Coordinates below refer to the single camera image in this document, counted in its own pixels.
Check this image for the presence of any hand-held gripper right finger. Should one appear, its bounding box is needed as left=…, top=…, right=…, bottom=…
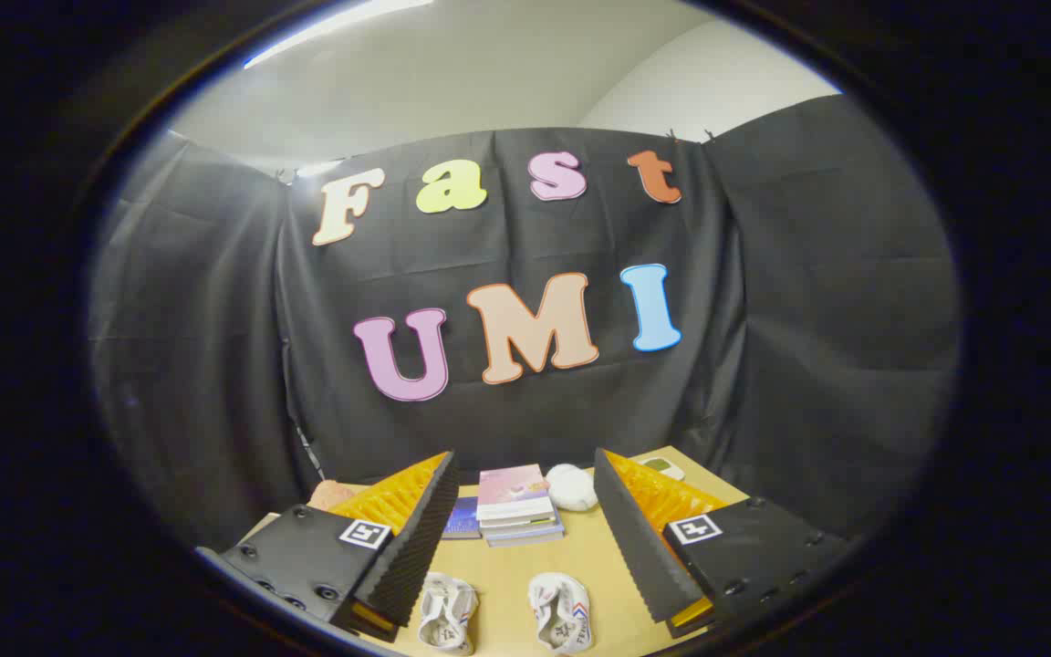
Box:
left=593, top=447, right=855, bottom=640

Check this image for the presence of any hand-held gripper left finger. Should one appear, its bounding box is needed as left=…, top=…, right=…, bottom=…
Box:
left=195, top=450, right=461, bottom=642

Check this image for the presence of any white canvas shoe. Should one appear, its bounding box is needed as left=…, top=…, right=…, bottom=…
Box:
left=527, top=572, right=596, bottom=655
left=417, top=572, right=481, bottom=656

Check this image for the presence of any blue printed book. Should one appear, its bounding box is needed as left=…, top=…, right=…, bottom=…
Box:
left=442, top=496, right=483, bottom=540

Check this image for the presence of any white knobbly oval object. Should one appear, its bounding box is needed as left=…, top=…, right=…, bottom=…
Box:
left=545, top=463, right=599, bottom=512

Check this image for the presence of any orange rough oval object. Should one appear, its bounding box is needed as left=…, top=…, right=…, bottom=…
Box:
left=307, top=480, right=358, bottom=512

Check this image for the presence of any green-edged white book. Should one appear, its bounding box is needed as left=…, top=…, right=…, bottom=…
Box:
left=480, top=513, right=560, bottom=533

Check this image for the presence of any lavender cover book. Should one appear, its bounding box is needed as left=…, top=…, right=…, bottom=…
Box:
left=485, top=520, right=567, bottom=548

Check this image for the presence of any pink cover book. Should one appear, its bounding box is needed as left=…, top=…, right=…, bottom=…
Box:
left=476, top=464, right=556, bottom=523

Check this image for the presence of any black backdrop cloth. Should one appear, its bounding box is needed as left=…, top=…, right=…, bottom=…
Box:
left=88, top=94, right=962, bottom=553

